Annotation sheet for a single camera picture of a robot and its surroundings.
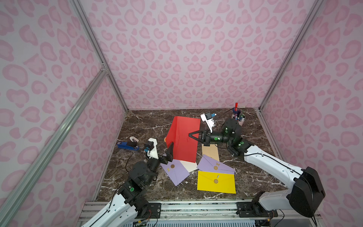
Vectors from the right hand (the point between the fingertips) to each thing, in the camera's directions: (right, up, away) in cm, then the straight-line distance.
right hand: (189, 137), depth 66 cm
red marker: (+34, +18, +34) cm, 51 cm away
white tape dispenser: (-38, -5, +34) cm, 52 cm away
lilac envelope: (+12, -20, +24) cm, 33 cm away
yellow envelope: (+16, -28, +17) cm, 36 cm away
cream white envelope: (+1, -20, +22) cm, 30 cm away
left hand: (-12, -2, +3) cm, 12 cm away
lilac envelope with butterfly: (-8, -23, +21) cm, 32 cm away
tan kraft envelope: (+15, -12, +27) cm, 34 cm away
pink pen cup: (+36, +9, +32) cm, 50 cm away
